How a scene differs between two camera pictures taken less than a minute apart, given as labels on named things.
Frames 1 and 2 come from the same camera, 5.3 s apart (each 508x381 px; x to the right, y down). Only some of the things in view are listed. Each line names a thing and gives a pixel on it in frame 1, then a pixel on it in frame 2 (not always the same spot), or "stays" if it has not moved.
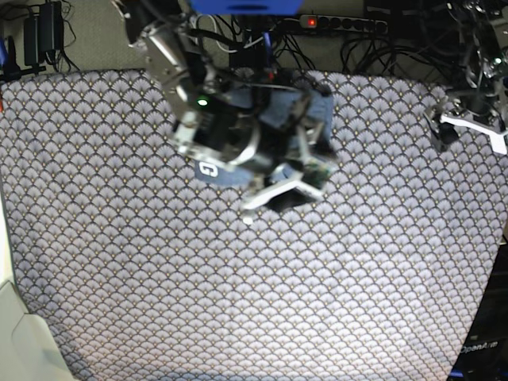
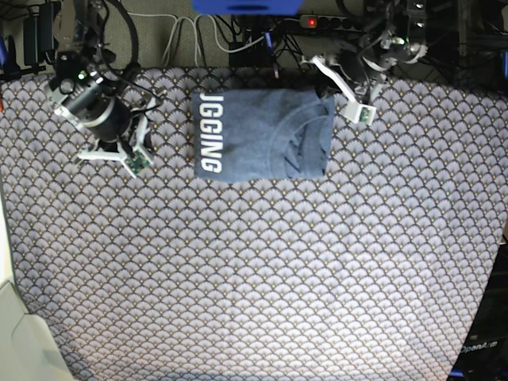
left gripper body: [214, 125] to [107, 118]
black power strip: [344, 24] stays
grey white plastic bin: [28, 349] stays
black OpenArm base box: [485, 357] stays
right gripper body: [479, 103] to [357, 68]
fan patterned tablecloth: [135, 270] stays
